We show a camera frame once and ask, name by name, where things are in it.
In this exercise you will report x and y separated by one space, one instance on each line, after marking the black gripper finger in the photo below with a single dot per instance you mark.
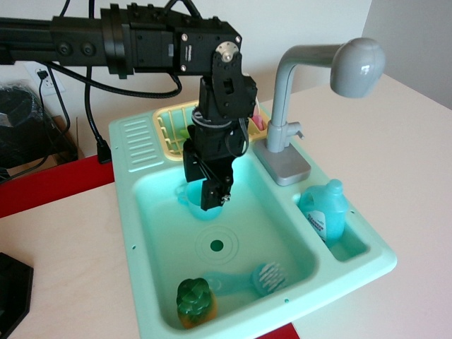
192 169
212 194

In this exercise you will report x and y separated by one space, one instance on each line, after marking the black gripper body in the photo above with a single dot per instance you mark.
217 145

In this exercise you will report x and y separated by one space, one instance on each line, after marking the light blue plastic cup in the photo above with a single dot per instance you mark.
189 195

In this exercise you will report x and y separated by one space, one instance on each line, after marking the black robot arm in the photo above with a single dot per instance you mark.
150 39

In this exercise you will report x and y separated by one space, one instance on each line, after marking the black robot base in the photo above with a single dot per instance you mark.
16 291

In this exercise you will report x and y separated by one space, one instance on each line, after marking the green item in rack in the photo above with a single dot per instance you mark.
184 133

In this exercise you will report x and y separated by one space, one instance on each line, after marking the pink item in rack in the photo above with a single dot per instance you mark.
257 118

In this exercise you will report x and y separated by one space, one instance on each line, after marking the yellow drying rack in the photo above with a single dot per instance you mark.
169 120

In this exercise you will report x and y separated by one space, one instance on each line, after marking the mint green toy sink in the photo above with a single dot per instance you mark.
261 223

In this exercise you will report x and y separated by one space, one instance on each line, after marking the blue dish brush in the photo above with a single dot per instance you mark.
265 279

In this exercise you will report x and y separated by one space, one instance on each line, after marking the blue detergent bottle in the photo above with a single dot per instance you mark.
325 207

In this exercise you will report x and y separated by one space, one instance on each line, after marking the toy pineapple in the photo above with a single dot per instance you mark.
196 302

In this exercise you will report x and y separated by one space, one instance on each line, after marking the red table edge strip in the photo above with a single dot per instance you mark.
52 184

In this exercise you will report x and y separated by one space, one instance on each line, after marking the black bag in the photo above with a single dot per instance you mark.
23 136

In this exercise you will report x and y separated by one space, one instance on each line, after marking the white wall outlet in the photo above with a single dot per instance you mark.
42 77

